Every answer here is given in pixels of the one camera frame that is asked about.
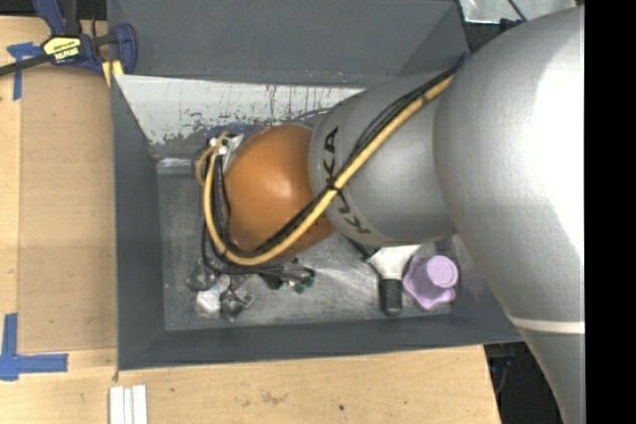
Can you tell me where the pale wood flat board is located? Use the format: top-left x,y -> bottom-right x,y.
17,64 -> 119,355

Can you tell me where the small white object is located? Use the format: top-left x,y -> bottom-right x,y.
195,274 -> 232,314

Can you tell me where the white and black bottle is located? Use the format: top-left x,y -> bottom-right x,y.
365,244 -> 423,317

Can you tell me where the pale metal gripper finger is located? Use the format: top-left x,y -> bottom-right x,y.
219,286 -> 257,320
187,261 -> 218,293

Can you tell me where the grey metal bin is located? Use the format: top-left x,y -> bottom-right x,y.
104,0 -> 524,371

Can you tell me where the purple plastic knob toy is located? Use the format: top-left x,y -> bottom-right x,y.
401,254 -> 460,312

